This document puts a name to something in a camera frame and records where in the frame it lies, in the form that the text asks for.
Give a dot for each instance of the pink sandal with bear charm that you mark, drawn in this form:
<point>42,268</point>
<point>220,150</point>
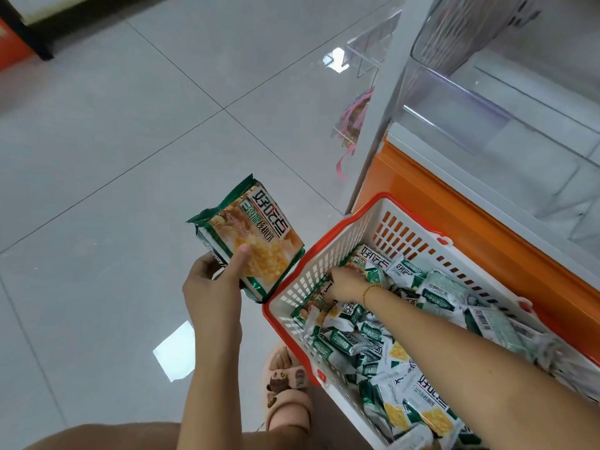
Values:
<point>290,407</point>

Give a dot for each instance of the small clear plastic bin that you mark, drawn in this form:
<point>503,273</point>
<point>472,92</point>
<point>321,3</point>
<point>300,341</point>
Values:
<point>375,44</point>

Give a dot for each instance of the person's right forearm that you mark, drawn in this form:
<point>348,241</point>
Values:
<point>468,374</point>

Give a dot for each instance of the black and white furniture base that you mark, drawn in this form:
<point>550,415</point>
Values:
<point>33,35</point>

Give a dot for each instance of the person's left forearm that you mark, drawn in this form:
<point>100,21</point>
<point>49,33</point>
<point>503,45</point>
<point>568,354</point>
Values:
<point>211,393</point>

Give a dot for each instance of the white and orange shelf unit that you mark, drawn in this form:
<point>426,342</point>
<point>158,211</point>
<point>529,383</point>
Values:
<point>492,238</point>

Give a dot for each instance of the person's foot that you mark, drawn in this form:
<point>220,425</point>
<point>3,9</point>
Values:
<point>280,360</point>

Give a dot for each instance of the large clear plastic bin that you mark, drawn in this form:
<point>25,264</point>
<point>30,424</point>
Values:
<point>450,103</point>

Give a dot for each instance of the person's left hand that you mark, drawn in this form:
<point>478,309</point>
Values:
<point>211,295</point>

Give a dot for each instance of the white basket with red rim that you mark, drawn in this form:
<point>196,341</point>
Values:
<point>328,257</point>

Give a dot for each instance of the green yellow snack packet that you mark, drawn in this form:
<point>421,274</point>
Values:
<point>211,246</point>
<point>262,234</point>

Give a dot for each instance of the pile of green snack packets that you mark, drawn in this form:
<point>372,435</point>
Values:
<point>375,351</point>

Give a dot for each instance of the person's left thumb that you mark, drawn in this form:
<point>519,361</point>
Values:
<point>236,264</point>

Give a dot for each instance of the pink ribbon wrapped goods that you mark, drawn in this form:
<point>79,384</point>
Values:
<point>351,121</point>

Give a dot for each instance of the person's right hand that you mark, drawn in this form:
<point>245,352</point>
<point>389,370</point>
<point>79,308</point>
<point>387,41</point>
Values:
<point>349,285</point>

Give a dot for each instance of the person's right fingers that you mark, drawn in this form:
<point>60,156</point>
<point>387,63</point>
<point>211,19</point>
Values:
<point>333,281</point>

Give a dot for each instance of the person's leg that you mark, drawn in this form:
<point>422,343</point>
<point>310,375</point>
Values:
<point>117,438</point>

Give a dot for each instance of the orange box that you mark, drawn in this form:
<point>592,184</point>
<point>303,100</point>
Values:
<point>11,44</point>

